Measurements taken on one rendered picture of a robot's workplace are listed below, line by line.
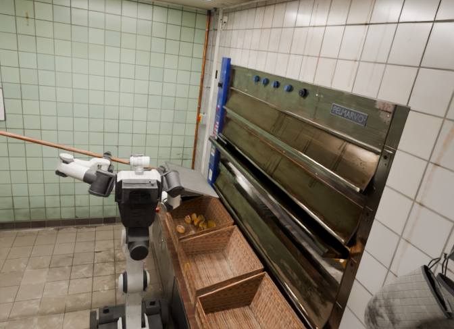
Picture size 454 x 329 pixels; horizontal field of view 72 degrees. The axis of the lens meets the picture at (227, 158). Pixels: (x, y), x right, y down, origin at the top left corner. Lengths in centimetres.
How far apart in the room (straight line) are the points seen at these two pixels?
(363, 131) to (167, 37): 263
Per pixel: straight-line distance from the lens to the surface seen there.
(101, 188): 202
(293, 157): 193
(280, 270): 212
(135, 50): 364
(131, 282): 234
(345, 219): 160
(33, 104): 377
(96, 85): 367
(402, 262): 141
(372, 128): 149
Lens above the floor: 220
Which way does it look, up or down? 19 degrees down
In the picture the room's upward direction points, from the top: 8 degrees clockwise
